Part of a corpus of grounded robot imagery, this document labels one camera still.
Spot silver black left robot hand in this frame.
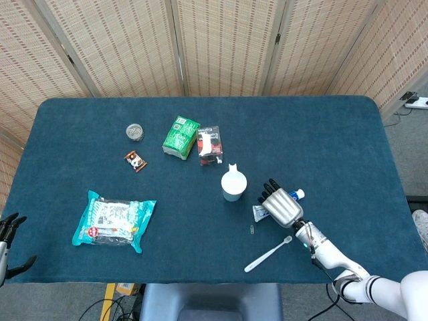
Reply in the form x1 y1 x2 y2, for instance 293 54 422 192
0 212 37 287

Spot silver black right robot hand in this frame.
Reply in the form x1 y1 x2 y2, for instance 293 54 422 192
257 178 304 229

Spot blue white toothpaste tube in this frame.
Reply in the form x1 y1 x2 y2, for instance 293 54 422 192
252 189 306 223

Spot white toothbrush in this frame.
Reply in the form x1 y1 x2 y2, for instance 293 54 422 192
243 235 293 274

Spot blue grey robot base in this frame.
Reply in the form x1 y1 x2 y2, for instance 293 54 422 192
138 283 284 321

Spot light blue plastic cup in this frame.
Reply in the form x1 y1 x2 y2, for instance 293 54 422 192
220 163 248 203

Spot dark blue table cloth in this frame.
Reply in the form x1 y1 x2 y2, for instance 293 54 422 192
0 96 420 285

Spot clear box of red pieces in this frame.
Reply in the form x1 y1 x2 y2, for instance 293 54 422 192
196 125 224 167

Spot large teal snack bag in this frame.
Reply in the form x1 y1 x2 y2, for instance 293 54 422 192
72 189 157 254

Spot green tissue pack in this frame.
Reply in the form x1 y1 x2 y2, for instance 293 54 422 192
162 115 201 160

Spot yellow cardboard box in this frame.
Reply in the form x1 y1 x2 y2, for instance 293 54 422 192
115 283 141 297

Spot small brown snack packet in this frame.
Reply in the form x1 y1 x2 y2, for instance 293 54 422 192
124 150 148 173

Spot round clear clip container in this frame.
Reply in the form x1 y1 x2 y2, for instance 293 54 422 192
125 123 146 142

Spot white power strip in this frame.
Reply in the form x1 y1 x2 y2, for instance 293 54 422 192
404 96 428 110

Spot woven folding screen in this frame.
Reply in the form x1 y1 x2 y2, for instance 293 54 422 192
0 0 428 215

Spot black floor cables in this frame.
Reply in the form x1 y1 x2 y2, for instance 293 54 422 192
78 294 144 321

